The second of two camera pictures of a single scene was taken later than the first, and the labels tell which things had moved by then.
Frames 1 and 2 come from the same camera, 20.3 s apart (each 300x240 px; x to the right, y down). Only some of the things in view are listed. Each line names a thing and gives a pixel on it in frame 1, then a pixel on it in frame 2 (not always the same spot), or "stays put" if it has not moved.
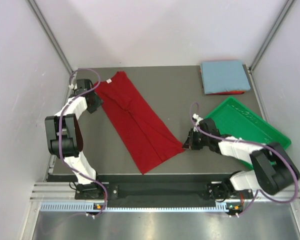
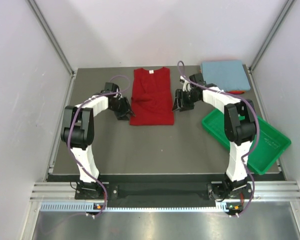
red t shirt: (146, 138) to (151, 101)
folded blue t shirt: (219, 76) stays put
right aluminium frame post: (288, 6) stays put
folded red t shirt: (230, 92) stays put
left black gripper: (98, 102) to (126, 108)
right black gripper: (195, 147) to (179, 95)
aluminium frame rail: (66, 191) stays put
